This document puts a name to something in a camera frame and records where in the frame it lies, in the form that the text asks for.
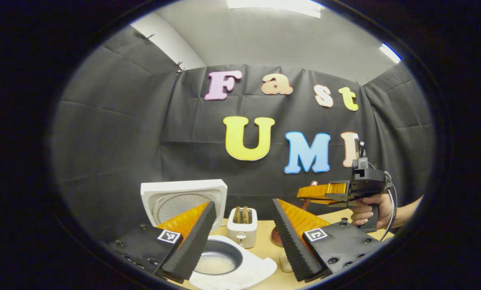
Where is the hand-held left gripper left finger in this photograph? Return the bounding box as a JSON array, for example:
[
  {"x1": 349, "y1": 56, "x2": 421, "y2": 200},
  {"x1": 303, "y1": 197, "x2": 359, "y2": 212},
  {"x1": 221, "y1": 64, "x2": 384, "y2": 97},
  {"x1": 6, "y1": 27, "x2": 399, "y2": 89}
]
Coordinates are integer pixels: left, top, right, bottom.
[{"x1": 108, "y1": 201, "x2": 217, "y2": 284}]

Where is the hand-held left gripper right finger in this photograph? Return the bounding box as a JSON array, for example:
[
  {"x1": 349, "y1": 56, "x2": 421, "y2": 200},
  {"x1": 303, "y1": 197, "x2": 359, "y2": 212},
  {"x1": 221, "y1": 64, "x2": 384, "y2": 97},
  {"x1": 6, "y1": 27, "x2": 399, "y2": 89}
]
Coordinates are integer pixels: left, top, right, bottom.
[{"x1": 272, "y1": 198, "x2": 384, "y2": 282}]

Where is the brown wooden spoon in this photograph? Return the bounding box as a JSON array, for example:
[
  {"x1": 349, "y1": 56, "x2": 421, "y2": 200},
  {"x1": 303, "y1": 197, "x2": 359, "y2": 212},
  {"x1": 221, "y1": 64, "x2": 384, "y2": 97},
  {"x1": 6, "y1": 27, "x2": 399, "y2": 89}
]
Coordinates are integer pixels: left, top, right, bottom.
[{"x1": 271, "y1": 180, "x2": 318, "y2": 247}]

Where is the white rice cooker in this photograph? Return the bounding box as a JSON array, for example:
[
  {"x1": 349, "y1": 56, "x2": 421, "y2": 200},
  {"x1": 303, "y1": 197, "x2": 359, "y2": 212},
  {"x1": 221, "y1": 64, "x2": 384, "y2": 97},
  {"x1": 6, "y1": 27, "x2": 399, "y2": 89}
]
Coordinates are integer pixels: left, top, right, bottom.
[{"x1": 141, "y1": 179, "x2": 278, "y2": 290}]

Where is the white toaster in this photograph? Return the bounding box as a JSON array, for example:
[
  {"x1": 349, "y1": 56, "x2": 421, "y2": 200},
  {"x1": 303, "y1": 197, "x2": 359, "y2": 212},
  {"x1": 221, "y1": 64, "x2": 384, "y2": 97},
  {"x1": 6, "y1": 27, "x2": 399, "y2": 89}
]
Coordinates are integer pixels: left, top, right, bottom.
[{"x1": 227, "y1": 206, "x2": 258, "y2": 249}]

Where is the small ceiling light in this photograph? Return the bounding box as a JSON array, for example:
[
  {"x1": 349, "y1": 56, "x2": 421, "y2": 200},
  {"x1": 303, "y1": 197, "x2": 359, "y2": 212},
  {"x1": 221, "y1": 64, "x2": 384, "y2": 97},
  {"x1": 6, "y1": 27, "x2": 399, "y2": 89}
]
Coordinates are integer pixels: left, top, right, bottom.
[{"x1": 379, "y1": 43, "x2": 402, "y2": 64}]

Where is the black backdrop cloth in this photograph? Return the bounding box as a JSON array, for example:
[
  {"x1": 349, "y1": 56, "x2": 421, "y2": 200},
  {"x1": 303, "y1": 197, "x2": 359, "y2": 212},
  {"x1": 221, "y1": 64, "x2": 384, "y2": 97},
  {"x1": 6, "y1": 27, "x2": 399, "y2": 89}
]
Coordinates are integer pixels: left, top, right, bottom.
[{"x1": 51, "y1": 26, "x2": 436, "y2": 242}]

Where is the large ceiling light panel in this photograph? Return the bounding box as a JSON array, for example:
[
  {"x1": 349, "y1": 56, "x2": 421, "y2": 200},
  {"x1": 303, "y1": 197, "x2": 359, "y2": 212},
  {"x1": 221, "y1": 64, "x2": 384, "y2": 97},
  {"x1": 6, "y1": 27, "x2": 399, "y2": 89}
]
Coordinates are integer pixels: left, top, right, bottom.
[{"x1": 226, "y1": 0, "x2": 326, "y2": 19}]

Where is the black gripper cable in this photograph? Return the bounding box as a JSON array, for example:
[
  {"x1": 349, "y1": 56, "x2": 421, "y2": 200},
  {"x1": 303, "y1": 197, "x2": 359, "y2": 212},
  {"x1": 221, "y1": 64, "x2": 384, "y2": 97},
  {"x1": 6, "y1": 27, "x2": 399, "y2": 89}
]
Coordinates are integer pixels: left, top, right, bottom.
[{"x1": 384, "y1": 171, "x2": 398, "y2": 241}]

